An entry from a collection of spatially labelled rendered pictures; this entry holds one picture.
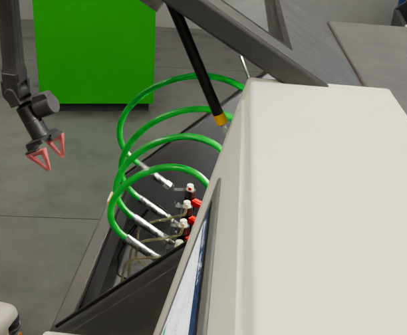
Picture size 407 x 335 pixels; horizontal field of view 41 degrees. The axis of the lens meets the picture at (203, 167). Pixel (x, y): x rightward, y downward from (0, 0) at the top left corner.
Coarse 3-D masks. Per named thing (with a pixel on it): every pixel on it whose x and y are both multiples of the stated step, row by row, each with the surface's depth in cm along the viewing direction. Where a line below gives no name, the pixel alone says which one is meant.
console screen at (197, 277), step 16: (208, 208) 76; (208, 224) 70; (208, 240) 66; (192, 256) 77; (208, 256) 62; (192, 272) 71; (208, 272) 58; (192, 288) 66; (208, 288) 55; (176, 304) 78; (192, 304) 62; (208, 304) 53; (176, 320) 72; (192, 320) 58
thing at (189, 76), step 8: (168, 80) 121; (176, 80) 121; (224, 80) 120; (232, 80) 121; (152, 88) 123; (240, 88) 121; (136, 96) 124; (144, 96) 124; (128, 104) 125; (128, 112) 126; (120, 120) 127; (120, 128) 128; (120, 136) 129; (120, 144) 130; (128, 152) 131; (136, 160) 132
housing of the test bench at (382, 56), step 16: (336, 32) 136; (352, 32) 137; (368, 32) 138; (384, 32) 139; (400, 32) 141; (352, 48) 123; (368, 48) 124; (384, 48) 125; (400, 48) 126; (352, 64) 112; (368, 64) 112; (384, 64) 112; (400, 64) 113; (368, 80) 102; (384, 80) 103; (400, 80) 103; (400, 96) 95
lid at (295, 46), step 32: (160, 0) 81; (192, 0) 78; (224, 0) 96; (256, 0) 117; (288, 0) 136; (224, 32) 79; (256, 32) 81; (288, 32) 99; (320, 32) 125; (256, 64) 82; (288, 64) 81; (320, 64) 92
